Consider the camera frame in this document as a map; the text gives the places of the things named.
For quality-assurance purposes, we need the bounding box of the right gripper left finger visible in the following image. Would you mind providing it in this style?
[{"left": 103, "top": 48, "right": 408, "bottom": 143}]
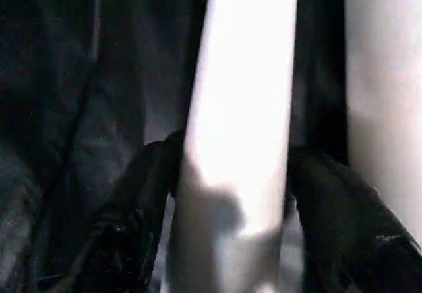
[{"left": 59, "top": 131, "right": 187, "bottom": 293}]

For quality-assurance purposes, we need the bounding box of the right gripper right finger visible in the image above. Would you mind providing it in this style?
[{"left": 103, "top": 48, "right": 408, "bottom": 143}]
[{"left": 287, "top": 148, "right": 422, "bottom": 293}]

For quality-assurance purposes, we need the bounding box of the black plastic mat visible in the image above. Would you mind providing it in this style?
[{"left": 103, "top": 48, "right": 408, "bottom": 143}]
[{"left": 0, "top": 0, "right": 350, "bottom": 293}]

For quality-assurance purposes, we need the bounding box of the white plastic table leg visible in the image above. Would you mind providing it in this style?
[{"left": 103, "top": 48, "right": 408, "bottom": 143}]
[
  {"left": 344, "top": 0, "right": 422, "bottom": 249},
  {"left": 162, "top": 0, "right": 301, "bottom": 293}
]

